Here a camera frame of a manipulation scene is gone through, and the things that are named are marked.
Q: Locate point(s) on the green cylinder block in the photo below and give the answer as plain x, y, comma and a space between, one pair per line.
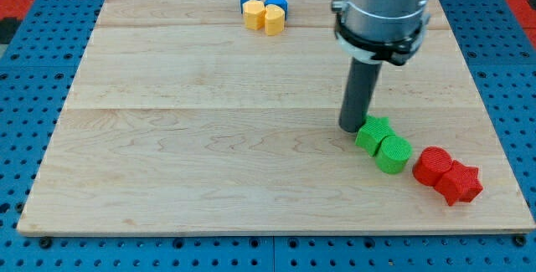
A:
393, 154

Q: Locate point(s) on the red cylinder block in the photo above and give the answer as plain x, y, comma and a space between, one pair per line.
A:
431, 165

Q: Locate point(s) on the blue triangular block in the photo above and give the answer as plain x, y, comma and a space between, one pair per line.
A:
283, 4

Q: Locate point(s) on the yellow hexagon block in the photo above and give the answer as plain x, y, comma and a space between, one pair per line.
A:
253, 12

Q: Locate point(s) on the wooden board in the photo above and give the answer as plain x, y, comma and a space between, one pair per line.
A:
182, 122

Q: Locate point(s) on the yellow rounded block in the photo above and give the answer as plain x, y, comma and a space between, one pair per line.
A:
274, 19

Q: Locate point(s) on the red star block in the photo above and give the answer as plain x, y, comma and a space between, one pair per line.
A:
460, 184

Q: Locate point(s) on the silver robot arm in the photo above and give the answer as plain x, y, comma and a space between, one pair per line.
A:
373, 31

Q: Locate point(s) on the green star block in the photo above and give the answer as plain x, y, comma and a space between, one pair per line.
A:
372, 133

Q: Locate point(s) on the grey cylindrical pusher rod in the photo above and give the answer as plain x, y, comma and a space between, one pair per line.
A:
358, 94

